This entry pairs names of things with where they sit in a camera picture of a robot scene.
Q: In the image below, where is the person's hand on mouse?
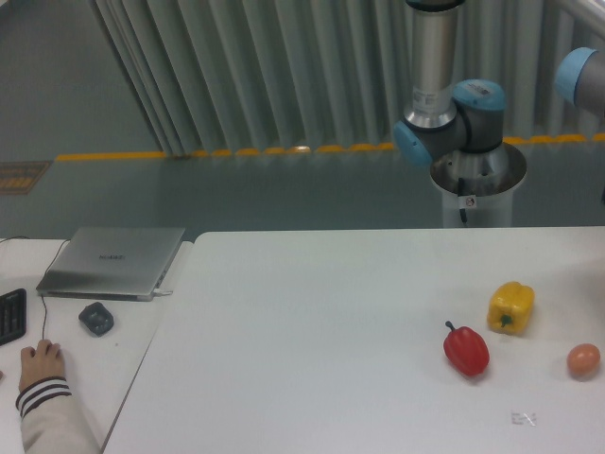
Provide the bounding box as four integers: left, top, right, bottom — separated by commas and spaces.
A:
18, 340, 65, 392

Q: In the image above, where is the yellow bell pepper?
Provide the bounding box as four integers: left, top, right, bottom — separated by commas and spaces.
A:
486, 281, 535, 335

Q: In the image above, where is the beige sleeve striped cuff forearm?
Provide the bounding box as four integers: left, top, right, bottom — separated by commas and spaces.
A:
15, 375, 101, 454

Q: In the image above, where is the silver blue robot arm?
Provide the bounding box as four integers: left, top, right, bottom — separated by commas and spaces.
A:
392, 1, 604, 166

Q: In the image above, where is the red bell pepper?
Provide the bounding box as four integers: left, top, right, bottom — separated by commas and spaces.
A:
443, 321, 490, 377

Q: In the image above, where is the black keyboard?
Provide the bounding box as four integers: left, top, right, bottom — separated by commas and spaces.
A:
0, 288, 27, 346

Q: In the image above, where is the silver closed laptop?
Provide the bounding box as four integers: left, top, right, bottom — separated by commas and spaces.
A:
37, 227, 185, 301

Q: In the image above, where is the white usb plug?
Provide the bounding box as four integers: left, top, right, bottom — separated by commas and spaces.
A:
153, 288, 173, 297

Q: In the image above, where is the grey pleated curtain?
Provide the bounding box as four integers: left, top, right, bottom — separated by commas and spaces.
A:
95, 1, 604, 156

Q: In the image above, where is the brown egg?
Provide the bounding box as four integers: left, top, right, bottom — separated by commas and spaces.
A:
566, 343, 601, 378

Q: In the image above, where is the thin black mouse cable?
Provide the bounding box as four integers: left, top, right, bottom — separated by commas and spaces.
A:
0, 236, 72, 341

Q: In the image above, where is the black cable with tag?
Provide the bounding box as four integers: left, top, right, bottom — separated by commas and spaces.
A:
456, 177, 476, 225

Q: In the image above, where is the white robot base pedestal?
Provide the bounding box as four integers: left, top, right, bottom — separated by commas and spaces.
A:
430, 143, 527, 228

